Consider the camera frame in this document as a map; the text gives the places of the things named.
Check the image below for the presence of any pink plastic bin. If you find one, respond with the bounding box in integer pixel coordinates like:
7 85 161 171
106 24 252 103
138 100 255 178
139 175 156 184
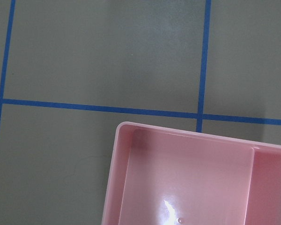
102 122 281 225

